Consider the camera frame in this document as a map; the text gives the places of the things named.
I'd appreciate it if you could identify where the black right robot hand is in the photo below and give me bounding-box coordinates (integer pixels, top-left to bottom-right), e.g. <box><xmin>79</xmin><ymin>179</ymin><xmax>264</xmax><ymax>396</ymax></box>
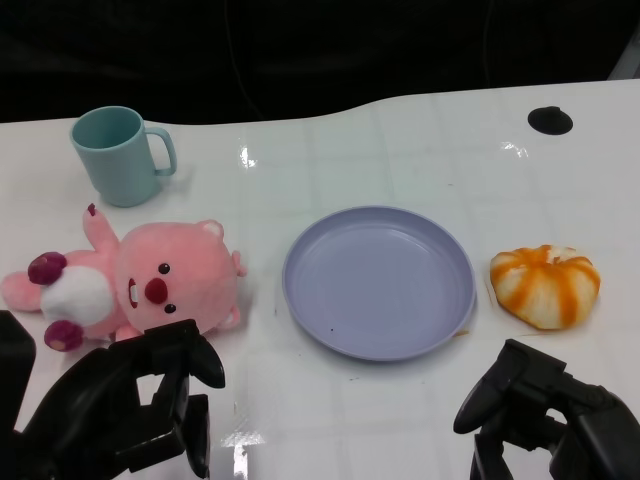
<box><xmin>452</xmin><ymin>338</ymin><xmax>640</xmax><ymax>480</ymax></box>

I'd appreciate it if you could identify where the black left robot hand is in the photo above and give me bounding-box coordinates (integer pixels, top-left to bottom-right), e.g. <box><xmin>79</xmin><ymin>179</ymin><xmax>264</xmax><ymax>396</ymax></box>
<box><xmin>0</xmin><ymin>319</ymin><xmax>227</xmax><ymax>480</ymax></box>

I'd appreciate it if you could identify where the orange striped toy bun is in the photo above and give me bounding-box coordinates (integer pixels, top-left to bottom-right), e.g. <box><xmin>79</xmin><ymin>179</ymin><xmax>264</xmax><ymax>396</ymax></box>
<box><xmin>489</xmin><ymin>244</ymin><xmax>602</xmax><ymax>331</ymax></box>

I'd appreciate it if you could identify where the teal plastic mug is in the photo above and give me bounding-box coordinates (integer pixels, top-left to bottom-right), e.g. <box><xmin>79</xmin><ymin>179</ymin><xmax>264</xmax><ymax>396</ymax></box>
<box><xmin>68</xmin><ymin>105</ymin><xmax>179</xmax><ymax>208</ymax></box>

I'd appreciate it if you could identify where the black round table grommet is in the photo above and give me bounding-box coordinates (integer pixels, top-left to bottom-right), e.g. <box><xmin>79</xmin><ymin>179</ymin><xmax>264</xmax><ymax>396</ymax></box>
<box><xmin>527</xmin><ymin>105</ymin><xmax>574</xmax><ymax>135</ymax></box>

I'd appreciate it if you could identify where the pink plush beaver doll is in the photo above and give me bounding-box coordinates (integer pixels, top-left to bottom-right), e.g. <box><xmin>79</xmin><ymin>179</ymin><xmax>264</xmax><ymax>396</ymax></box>
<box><xmin>0</xmin><ymin>202</ymin><xmax>250</xmax><ymax>354</ymax></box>

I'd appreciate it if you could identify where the purple plastic plate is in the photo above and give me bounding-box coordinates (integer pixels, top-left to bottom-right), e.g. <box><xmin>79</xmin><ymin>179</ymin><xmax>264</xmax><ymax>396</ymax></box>
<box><xmin>281</xmin><ymin>205</ymin><xmax>478</xmax><ymax>362</ymax></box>

